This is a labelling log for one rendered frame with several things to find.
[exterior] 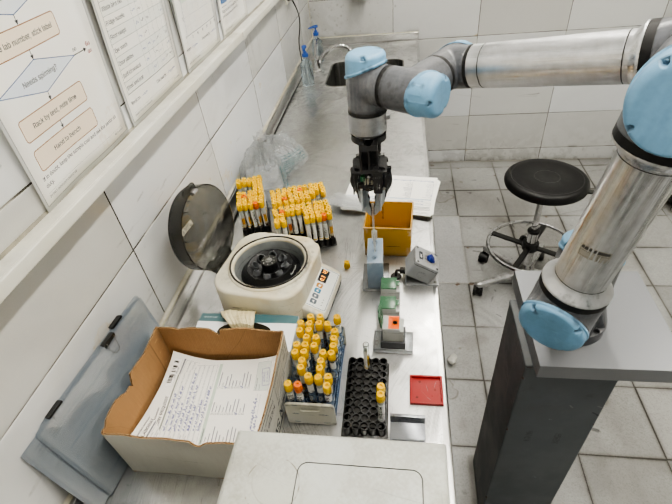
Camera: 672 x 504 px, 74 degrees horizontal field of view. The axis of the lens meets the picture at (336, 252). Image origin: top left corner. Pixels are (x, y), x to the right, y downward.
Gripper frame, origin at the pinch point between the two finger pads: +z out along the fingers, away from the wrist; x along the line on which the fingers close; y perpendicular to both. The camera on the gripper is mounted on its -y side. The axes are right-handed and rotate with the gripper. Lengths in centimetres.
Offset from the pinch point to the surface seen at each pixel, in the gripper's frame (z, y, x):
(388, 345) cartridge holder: 22.6, 21.7, 3.1
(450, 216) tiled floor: 113, -150, 42
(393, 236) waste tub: 18.0, -11.9, 4.8
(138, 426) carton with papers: 18, 45, -45
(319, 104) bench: 25, -125, -29
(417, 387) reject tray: 25.0, 30.9, 9.1
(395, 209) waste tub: 17.9, -24.6, 5.6
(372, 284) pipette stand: 22.6, 2.1, -0.9
